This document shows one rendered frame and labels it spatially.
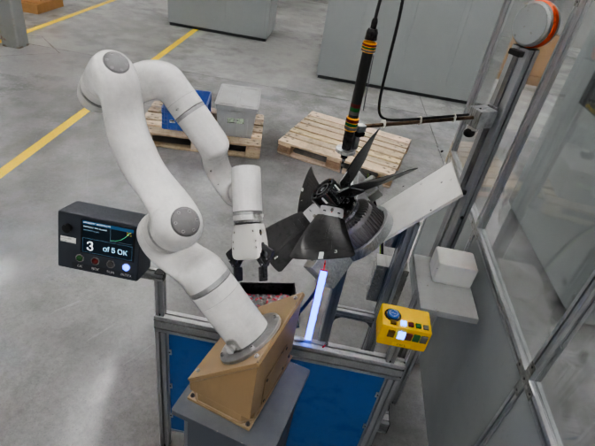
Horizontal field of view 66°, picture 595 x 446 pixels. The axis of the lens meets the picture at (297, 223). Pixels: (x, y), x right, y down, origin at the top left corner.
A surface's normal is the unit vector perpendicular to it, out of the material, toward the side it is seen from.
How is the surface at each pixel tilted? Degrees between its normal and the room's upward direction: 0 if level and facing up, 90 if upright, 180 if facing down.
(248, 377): 90
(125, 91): 87
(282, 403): 0
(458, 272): 90
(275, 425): 0
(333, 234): 9
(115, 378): 0
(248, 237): 64
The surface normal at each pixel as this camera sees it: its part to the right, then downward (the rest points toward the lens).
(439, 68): -0.11, 0.56
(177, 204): 0.37, -0.58
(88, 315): 0.14, -0.81
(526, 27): -0.88, 0.16
